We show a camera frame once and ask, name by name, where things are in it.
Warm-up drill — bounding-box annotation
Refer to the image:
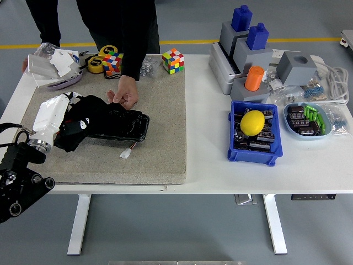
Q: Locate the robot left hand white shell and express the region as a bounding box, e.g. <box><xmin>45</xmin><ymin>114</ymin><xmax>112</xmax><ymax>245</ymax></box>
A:
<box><xmin>29</xmin><ymin>92</ymin><xmax>91</xmax><ymax>144</ymax></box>

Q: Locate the person's left hand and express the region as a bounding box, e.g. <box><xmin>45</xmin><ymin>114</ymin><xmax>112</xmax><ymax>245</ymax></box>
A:
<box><xmin>106</xmin><ymin>74</ymin><xmax>139</xmax><ymax>109</ymax></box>

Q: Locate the black glossy panel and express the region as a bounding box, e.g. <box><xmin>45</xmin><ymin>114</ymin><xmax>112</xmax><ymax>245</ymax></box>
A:
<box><xmin>84</xmin><ymin>103</ymin><xmax>151</xmax><ymax>143</ymax></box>

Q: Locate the black rag with red tag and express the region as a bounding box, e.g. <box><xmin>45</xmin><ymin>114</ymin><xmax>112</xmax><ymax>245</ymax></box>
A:
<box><xmin>54</xmin><ymin>95</ymin><xmax>113</xmax><ymax>153</ymax></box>

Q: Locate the black table control panel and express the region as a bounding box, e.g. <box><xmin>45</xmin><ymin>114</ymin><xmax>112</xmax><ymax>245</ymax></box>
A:
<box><xmin>291</xmin><ymin>194</ymin><xmax>338</xmax><ymax>200</ymax></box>

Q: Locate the clear plastic bag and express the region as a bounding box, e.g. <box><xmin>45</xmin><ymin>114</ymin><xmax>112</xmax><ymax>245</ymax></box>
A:
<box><xmin>35</xmin><ymin>43</ymin><xmax>61</xmax><ymax>57</ymax></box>

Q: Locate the multicolour puzzle cube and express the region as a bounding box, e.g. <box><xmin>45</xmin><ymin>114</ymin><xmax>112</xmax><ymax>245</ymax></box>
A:
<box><xmin>162</xmin><ymin>48</ymin><xmax>185</xmax><ymax>75</ymax></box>
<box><xmin>103</xmin><ymin>51</ymin><xmax>124</xmax><ymax>76</ymax></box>

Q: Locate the bag of metal screws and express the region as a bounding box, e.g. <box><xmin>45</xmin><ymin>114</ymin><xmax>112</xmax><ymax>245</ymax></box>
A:
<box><xmin>140</xmin><ymin>56</ymin><xmax>163</xmax><ymax>78</ymax></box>

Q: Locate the purple tray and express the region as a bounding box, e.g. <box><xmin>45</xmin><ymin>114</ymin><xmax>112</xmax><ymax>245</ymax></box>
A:
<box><xmin>45</xmin><ymin>70</ymin><xmax>84</xmax><ymax>91</ymax></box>

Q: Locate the white paper card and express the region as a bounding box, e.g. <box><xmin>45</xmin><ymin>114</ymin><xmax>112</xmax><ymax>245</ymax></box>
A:
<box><xmin>51</xmin><ymin>49</ymin><xmax>79</xmax><ymax>77</ymax></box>

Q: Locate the small blue tool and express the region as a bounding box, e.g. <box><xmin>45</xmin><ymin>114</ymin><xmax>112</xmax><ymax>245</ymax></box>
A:
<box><xmin>72</xmin><ymin>50</ymin><xmax>89</xmax><ymax>62</ymax></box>

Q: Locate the person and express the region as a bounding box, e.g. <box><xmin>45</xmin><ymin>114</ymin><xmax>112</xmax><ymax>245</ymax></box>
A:
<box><xmin>22</xmin><ymin>0</ymin><xmax>161</xmax><ymax>109</ymax></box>

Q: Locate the grey-brown mat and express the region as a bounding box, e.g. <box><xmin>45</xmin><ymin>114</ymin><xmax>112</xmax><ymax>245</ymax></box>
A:
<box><xmin>20</xmin><ymin>54</ymin><xmax>188</xmax><ymax>186</ymax></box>

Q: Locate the white table leg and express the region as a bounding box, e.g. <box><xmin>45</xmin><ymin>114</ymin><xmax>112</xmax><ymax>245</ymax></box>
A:
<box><xmin>67</xmin><ymin>194</ymin><xmax>92</xmax><ymax>256</ymax></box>
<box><xmin>263</xmin><ymin>194</ymin><xmax>288</xmax><ymax>255</ymax></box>

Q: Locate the low grey block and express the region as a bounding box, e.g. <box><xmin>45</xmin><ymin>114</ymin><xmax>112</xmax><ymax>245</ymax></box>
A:
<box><xmin>230</xmin><ymin>78</ymin><xmax>271</xmax><ymax>104</ymax></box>

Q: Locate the orange cylinder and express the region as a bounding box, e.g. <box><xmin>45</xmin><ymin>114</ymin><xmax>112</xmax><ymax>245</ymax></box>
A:
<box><xmin>244</xmin><ymin>65</ymin><xmax>265</xmax><ymax>92</ymax></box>

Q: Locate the yellow lemon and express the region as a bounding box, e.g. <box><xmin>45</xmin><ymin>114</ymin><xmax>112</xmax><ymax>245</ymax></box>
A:
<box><xmin>240</xmin><ymin>110</ymin><xmax>266</xmax><ymax>136</ymax></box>

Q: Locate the blue bottle block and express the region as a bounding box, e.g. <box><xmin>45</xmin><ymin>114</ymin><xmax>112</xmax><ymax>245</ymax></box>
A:
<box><xmin>231</xmin><ymin>5</ymin><xmax>253</xmax><ymax>32</ymax></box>
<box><xmin>245</xmin><ymin>23</ymin><xmax>270</xmax><ymax>51</ymax></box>

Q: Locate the blue plastic bin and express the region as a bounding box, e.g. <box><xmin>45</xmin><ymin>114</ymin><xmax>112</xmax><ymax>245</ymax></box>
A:
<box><xmin>227</xmin><ymin>100</ymin><xmax>284</xmax><ymax>167</ymax></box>

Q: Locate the bag of small white parts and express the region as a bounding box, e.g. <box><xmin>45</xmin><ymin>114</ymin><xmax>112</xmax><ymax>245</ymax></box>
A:
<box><xmin>263</xmin><ymin>68</ymin><xmax>284</xmax><ymax>91</ymax></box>

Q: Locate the white power strip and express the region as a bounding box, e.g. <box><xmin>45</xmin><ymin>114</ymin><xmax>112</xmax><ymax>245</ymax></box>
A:
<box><xmin>271</xmin><ymin>49</ymin><xmax>286</xmax><ymax>66</ymax></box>

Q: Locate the clear bag with plug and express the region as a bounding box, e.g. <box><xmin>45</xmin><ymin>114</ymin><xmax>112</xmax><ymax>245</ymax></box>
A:
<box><xmin>268</xmin><ymin>84</ymin><xmax>306</xmax><ymax>108</ymax></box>

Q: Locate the grey block with round hole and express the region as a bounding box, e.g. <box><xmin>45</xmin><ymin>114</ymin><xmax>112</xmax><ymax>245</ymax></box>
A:
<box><xmin>276</xmin><ymin>51</ymin><xmax>318</xmax><ymax>87</ymax></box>

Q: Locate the light blue tray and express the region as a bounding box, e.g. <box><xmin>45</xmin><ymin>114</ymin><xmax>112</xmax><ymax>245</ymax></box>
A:
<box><xmin>284</xmin><ymin>102</ymin><xmax>332</xmax><ymax>141</ymax></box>

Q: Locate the bag of blue resistors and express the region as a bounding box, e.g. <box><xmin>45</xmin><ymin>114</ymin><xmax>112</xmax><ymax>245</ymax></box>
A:
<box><xmin>302</xmin><ymin>78</ymin><xmax>329</xmax><ymax>102</ymax></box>
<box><xmin>321</xmin><ymin>103</ymin><xmax>353</xmax><ymax>137</ymax></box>

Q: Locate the panel cable with white connector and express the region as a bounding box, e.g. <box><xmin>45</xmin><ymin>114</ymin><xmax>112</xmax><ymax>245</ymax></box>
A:
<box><xmin>119</xmin><ymin>142</ymin><xmax>138</xmax><ymax>159</ymax></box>

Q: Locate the light grey enclosure box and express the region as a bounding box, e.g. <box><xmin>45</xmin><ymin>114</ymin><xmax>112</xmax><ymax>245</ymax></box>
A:
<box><xmin>208</xmin><ymin>43</ymin><xmax>242</xmax><ymax>96</ymax></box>

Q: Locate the metal table bracket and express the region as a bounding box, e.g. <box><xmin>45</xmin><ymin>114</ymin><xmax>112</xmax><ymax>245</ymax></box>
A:
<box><xmin>234</xmin><ymin>194</ymin><xmax>258</xmax><ymax>206</ymax></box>

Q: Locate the white power cord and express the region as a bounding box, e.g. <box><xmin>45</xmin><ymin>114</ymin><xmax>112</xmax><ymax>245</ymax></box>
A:
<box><xmin>313</xmin><ymin>55</ymin><xmax>350</xmax><ymax>105</ymax></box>

